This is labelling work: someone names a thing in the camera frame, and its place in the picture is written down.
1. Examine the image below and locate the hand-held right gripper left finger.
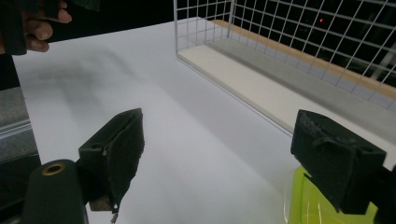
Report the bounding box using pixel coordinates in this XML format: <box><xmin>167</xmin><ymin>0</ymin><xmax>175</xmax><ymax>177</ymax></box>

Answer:
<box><xmin>78</xmin><ymin>107</ymin><xmax>146</xmax><ymax>216</ymax></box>

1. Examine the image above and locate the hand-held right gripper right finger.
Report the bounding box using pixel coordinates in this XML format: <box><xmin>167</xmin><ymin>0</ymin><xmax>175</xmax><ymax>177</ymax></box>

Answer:
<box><xmin>290</xmin><ymin>109</ymin><xmax>388</xmax><ymax>216</ymax></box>

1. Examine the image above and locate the green translucent plastic container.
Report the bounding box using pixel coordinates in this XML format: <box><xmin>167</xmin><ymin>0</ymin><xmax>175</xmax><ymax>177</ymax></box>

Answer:
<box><xmin>282</xmin><ymin>165</ymin><xmax>379</xmax><ymax>224</ymax></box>

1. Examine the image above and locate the grey metal rail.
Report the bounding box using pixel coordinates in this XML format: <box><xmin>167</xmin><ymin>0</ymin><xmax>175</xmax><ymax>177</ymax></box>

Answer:
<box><xmin>0</xmin><ymin>86</ymin><xmax>40</xmax><ymax>164</ymax></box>

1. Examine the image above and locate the white wire basket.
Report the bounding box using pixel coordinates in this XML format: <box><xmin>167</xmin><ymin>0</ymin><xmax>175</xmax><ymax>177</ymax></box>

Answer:
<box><xmin>173</xmin><ymin>0</ymin><xmax>396</xmax><ymax>171</ymax></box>

